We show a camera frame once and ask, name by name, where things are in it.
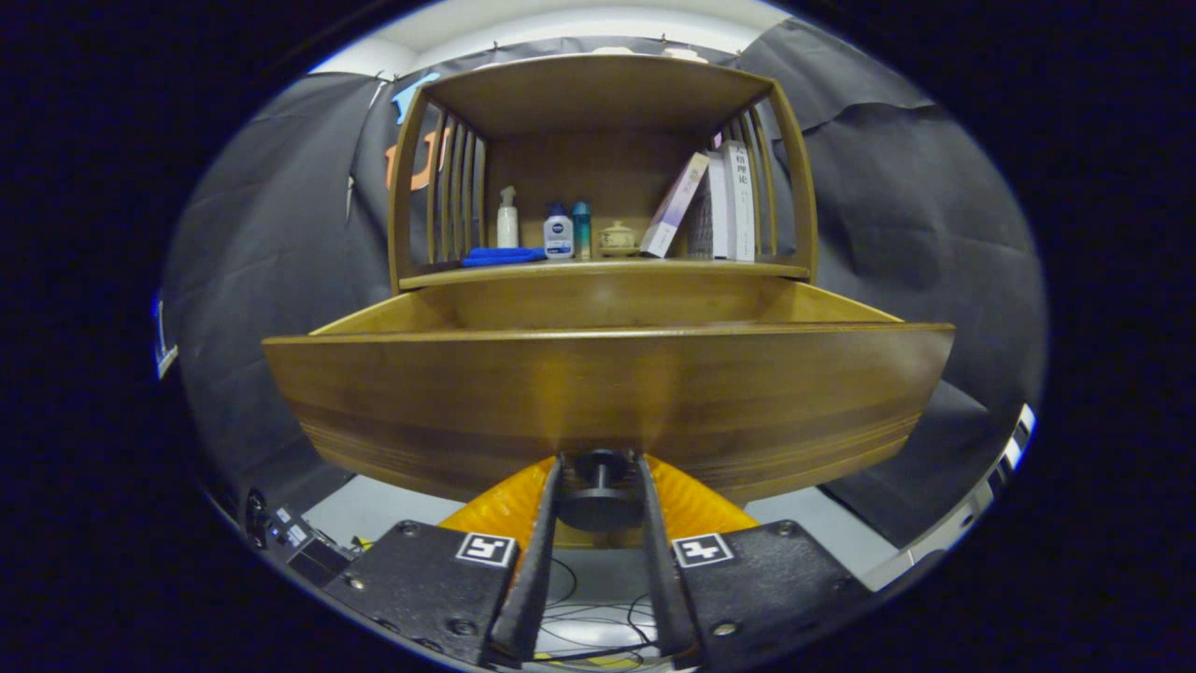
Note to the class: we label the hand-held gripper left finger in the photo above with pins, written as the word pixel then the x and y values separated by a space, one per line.
pixel 534 579

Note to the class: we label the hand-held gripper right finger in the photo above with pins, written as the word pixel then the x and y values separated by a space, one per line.
pixel 663 579

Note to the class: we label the wooden drawer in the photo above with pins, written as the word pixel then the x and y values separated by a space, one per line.
pixel 607 393

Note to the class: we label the wooden countertop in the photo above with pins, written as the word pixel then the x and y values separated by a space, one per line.
pixel 607 269

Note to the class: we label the wooden cabinet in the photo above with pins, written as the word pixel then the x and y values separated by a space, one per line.
pixel 598 93

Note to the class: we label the blue folded cloth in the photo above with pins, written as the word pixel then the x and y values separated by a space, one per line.
pixel 500 256

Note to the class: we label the beige lidded teacup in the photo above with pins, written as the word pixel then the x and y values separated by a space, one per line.
pixel 619 239

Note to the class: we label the white bottle with blue cap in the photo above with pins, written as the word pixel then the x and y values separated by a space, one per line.
pixel 558 234

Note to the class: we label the teal slim bottle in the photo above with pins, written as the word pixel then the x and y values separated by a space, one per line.
pixel 581 234

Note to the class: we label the white pump bottle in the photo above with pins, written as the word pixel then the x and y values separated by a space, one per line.
pixel 507 229

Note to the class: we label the dark patterned cover book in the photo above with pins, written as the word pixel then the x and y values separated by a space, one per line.
pixel 718 215

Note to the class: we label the purple cover book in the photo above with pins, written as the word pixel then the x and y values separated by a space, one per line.
pixel 675 206

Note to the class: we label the white thick book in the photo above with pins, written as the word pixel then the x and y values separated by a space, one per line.
pixel 741 206

